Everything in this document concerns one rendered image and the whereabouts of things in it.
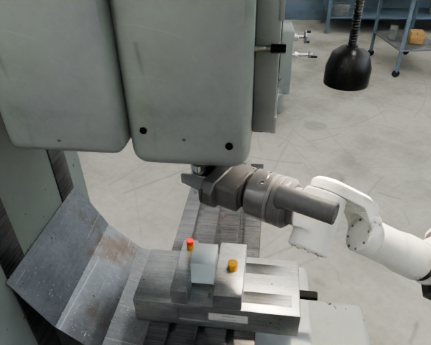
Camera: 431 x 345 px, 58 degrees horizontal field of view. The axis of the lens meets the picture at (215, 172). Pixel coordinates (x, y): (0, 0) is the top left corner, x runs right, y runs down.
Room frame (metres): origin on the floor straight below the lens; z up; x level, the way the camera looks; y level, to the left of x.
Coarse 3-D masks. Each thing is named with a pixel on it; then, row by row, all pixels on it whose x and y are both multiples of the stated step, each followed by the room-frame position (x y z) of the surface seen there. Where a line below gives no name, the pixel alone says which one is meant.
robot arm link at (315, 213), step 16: (272, 192) 0.51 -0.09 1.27; (288, 192) 0.48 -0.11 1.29; (304, 192) 0.48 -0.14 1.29; (320, 192) 0.49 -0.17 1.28; (272, 208) 0.49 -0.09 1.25; (288, 208) 0.47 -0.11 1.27; (304, 208) 0.45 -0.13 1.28; (320, 208) 0.44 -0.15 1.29; (336, 208) 0.44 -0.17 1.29; (272, 224) 0.49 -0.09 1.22; (288, 224) 0.50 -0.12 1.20; (304, 224) 0.46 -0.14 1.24; (320, 224) 0.45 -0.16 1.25; (336, 224) 0.46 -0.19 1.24; (304, 240) 0.44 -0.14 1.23; (320, 240) 0.44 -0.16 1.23; (320, 256) 0.43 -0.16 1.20
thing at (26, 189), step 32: (0, 128) 0.64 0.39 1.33; (0, 160) 0.62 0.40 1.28; (32, 160) 0.70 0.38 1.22; (64, 160) 0.81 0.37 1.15; (0, 192) 0.59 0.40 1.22; (32, 192) 0.67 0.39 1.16; (64, 192) 0.77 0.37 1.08; (0, 224) 0.55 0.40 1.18; (32, 224) 0.63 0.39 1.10; (0, 256) 0.52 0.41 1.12; (0, 288) 0.50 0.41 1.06; (0, 320) 0.46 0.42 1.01; (32, 320) 0.53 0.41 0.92
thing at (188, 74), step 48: (144, 0) 0.52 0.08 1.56; (192, 0) 0.51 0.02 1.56; (240, 0) 0.51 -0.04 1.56; (144, 48) 0.52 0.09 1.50; (192, 48) 0.51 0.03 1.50; (240, 48) 0.51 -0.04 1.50; (144, 96) 0.52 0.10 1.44; (192, 96) 0.51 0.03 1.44; (240, 96) 0.51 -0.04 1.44; (144, 144) 0.53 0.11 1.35; (192, 144) 0.51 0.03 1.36; (240, 144) 0.51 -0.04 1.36
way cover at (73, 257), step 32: (64, 224) 0.71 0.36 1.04; (96, 224) 0.78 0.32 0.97; (32, 256) 0.59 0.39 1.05; (64, 256) 0.64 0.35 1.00; (96, 256) 0.70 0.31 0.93; (128, 256) 0.75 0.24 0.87; (32, 288) 0.53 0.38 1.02; (64, 288) 0.58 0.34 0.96; (96, 288) 0.62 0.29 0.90; (128, 288) 0.66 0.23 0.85; (64, 320) 0.52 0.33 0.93; (96, 320) 0.55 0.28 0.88; (128, 320) 0.57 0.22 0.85
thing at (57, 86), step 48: (0, 0) 0.53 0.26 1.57; (48, 0) 0.52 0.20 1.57; (96, 0) 0.52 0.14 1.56; (0, 48) 0.53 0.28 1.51; (48, 48) 0.52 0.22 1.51; (96, 48) 0.51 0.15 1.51; (0, 96) 0.53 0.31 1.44; (48, 96) 0.52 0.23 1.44; (96, 96) 0.51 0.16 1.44; (48, 144) 0.53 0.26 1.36; (96, 144) 0.52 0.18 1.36
